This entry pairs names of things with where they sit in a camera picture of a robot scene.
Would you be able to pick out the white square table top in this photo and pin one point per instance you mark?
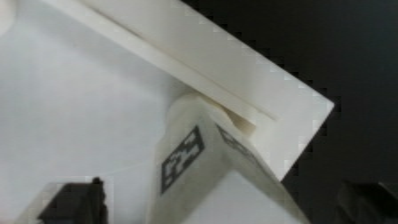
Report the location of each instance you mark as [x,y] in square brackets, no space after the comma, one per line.
[83,101]

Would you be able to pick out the white L-shaped fence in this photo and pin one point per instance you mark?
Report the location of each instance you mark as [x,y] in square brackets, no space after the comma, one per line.
[247,83]

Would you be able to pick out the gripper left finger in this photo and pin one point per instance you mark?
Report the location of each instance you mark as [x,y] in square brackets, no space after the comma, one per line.
[76,206]

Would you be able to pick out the white table leg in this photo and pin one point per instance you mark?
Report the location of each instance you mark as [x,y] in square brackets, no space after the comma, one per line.
[215,187]

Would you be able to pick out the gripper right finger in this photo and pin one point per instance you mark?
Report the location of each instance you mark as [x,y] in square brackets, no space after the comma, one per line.
[366,203]

